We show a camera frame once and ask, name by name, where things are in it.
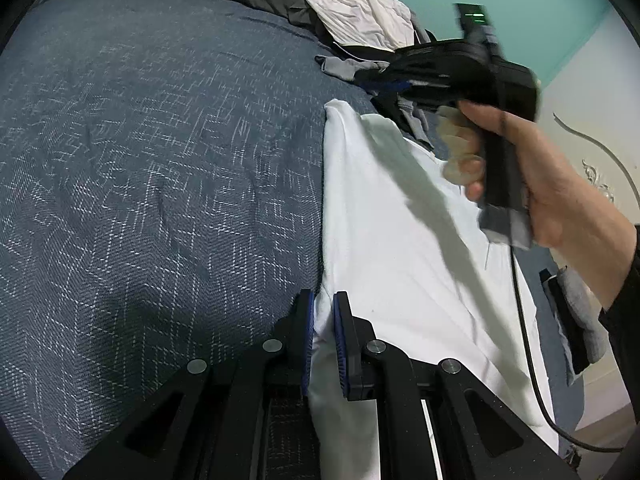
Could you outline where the cream tufted headboard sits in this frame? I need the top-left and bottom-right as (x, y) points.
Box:
(541, 9), (640, 433)

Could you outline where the white long-sleeved shirt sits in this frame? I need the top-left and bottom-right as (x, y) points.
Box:
(306, 99), (561, 480)

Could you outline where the bed with blue patterned sheet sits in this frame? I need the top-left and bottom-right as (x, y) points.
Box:
(0, 0), (601, 480)

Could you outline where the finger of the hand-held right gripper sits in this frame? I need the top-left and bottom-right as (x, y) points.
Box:
(351, 61), (417, 98)

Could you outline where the folded grey sweater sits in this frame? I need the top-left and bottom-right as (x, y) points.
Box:
(556, 266), (609, 367)

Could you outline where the white garment with black trim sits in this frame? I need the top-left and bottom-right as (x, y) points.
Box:
(299, 0), (417, 49)

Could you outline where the pile of unfolded clothes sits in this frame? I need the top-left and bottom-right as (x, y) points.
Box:
(314, 10), (442, 152)

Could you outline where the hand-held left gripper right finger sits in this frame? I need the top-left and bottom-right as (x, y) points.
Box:
(333, 291), (581, 480)

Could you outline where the person's right forearm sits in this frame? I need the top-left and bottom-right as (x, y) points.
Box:
(560, 204), (640, 348)

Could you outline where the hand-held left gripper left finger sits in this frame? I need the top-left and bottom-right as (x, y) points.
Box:
(62, 289), (317, 480)

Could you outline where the person's right hand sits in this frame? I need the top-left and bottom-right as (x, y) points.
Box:
(434, 100), (617, 254)

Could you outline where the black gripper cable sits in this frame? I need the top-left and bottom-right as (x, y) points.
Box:
(481, 110), (627, 454)

